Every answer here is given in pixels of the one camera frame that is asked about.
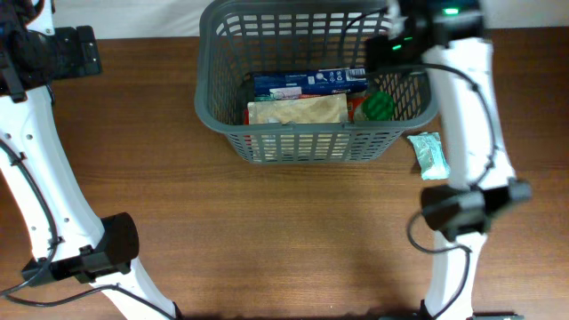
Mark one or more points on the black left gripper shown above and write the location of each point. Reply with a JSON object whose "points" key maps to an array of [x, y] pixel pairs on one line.
{"points": [[82, 54]]}

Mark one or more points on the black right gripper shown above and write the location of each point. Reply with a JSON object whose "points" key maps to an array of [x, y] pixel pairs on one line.
{"points": [[378, 50]]}

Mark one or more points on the green lid jar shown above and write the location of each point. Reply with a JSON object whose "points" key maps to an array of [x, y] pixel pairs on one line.
{"points": [[379, 106]]}

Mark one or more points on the orange spaghetti packet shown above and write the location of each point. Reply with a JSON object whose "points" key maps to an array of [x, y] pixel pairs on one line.
{"points": [[318, 145]]}

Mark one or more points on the beige grain bag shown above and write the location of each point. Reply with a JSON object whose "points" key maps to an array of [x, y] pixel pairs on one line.
{"points": [[328, 109]]}

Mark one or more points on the blue tissue box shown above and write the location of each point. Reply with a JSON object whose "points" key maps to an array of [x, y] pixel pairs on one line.
{"points": [[299, 84]]}

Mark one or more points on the grey plastic laundry basket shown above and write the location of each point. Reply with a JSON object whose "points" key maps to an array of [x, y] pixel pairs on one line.
{"points": [[239, 38]]}

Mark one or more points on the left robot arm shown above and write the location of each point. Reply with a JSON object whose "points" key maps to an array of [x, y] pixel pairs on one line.
{"points": [[67, 238]]}

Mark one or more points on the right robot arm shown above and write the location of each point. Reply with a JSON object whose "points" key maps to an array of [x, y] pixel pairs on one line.
{"points": [[448, 41]]}

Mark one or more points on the mint green wipes packet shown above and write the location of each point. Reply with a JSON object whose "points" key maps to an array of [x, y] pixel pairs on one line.
{"points": [[429, 152]]}

